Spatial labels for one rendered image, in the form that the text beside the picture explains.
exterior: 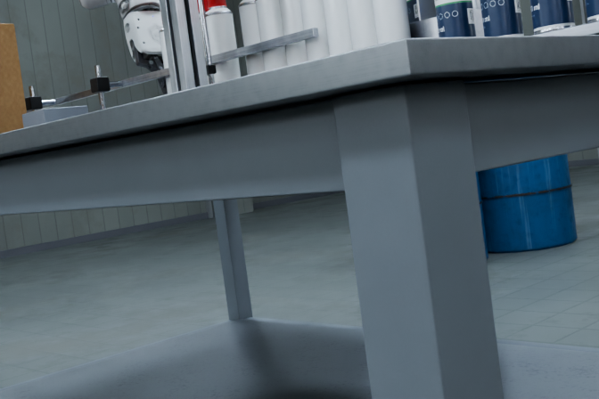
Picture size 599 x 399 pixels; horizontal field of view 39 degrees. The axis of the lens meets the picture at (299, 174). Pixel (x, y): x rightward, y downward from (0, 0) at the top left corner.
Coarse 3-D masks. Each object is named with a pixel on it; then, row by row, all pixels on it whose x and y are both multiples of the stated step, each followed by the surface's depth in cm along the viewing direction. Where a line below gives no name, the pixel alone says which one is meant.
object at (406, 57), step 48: (384, 48) 46; (432, 48) 46; (480, 48) 49; (528, 48) 53; (576, 48) 57; (192, 96) 59; (240, 96) 55; (288, 96) 52; (0, 144) 82; (48, 144) 75
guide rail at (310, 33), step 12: (288, 36) 139; (300, 36) 137; (312, 36) 135; (240, 48) 149; (252, 48) 146; (264, 48) 144; (216, 60) 154; (228, 60) 153; (156, 72) 168; (168, 72) 165; (132, 84) 175; (72, 96) 193; (84, 96) 189
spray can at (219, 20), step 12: (216, 0) 156; (216, 12) 155; (228, 12) 156; (216, 24) 155; (228, 24) 156; (216, 36) 155; (228, 36) 156; (216, 48) 156; (228, 48) 156; (228, 72) 156; (240, 72) 158
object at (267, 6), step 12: (264, 0) 145; (276, 0) 145; (264, 12) 145; (276, 12) 145; (264, 24) 146; (276, 24) 145; (264, 36) 146; (276, 36) 145; (276, 48) 145; (264, 60) 147; (276, 60) 145
